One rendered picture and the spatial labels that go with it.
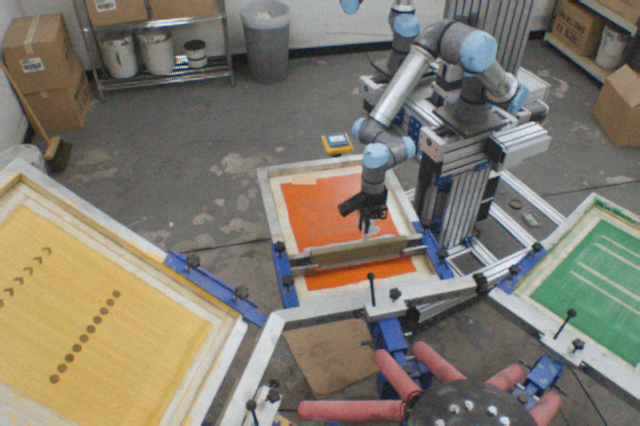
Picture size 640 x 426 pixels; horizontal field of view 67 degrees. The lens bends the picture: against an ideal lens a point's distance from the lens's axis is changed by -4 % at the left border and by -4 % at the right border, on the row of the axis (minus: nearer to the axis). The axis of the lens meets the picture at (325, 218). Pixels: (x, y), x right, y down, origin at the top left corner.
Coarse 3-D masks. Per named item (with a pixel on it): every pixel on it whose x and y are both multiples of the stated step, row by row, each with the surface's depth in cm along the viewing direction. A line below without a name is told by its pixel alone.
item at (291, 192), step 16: (288, 192) 215; (304, 192) 216; (320, 192) 216; (288, 208) 208; (304, 224) 201; (304, 240) 195; (320, 240) 195; (336, 240) 195; (320, 272) 183; (336, 272) 183; (352, 272) 183; (320, 288) 178
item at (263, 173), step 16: (320, 160) 227; (336, 160) 227; (352, 160) 227; (272, 176) 222; (400, 192) 211; (272, 208) 203; (400, 208) 208; (272, 224) 196; (272, 240) 190; (368, 288) 173; (384, 288) 174; (304, 304) 168
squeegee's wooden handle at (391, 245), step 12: (372, 240) 181; (384, 240) 181; (396, 240) 181; (312, 252) 176; (324, 252) 176; (336, 252) 177; (348, 252) 178; (360, 252) 180; (372, 252) 182; (384, 252) 183; (396, 252) 185; (324, 264) 180
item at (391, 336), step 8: (384, 320) 158; (392, 320) 158; (384, 328) 155; (392, 328) 156; (384, 336) 153; (392, 336) 153; (400, 336) 153; (384, 344) 154; (392, 344) 151; (400, 344) 151; (392, 352) 150
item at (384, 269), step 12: (336, 180) 222; (348, 180) 222; (360, 180) 222; (336, 192) 216; (384, 228) 200; (360, 264) 186; (372, 264) 186; (384, 264) 186; (396, 264) 186; (408, 264) 186; (384, 276) 182
